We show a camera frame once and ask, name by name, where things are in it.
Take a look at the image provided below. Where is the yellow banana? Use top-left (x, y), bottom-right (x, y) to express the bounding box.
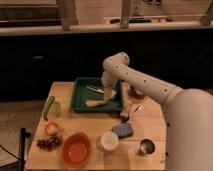
top-left (85, 100), bottom-right (107, 107)

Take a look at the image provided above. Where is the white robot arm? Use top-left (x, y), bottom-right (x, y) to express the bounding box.
top-left (102, 52), bottom-right (213, 171)

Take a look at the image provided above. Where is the green plastic tray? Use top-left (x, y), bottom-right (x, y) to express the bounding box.
top-left (71, 77), bottom-right (124, 113)

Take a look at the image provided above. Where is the small brown block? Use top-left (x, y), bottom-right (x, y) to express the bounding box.
top-left (119, 103), bottom-right (132, 122)

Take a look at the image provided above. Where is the blue sponge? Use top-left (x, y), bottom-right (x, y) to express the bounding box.
top-left (112, 122), bottom-right (134, 138)

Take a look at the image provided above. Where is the white cup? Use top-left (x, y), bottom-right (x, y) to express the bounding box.
top-left (96, 131), bottom-right (119, 152)

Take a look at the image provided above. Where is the wooden table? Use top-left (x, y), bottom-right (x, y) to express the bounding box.
top-left (25, 82), bottom-right (165, 171)

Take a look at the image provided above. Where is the light green vegetable piece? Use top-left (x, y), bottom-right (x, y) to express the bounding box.
top-left (51, 101), bottom-right (61, 117)

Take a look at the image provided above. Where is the green pepper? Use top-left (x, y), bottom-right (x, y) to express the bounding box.
top-left (42, 96), bottom-right (55, 121)

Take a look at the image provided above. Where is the orange bowl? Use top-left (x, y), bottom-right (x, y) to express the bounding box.
top-left (60, 132), bottom-right (91, 168)

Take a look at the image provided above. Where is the red yellow apple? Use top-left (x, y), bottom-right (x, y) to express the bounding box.
top-left (45, 122), bottom-right (59, 135)

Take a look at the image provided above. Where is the metal cup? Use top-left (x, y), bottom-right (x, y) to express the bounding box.
top-left (139, 139), bottom-right (155, 156)

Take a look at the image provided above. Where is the dark grape bunch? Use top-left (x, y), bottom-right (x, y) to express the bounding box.
top-left (37, 135), bottom-right (63, 151)

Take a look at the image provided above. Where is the black stand on floor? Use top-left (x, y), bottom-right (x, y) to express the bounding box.
top-left (18, 128), bottom-right (31, 171)

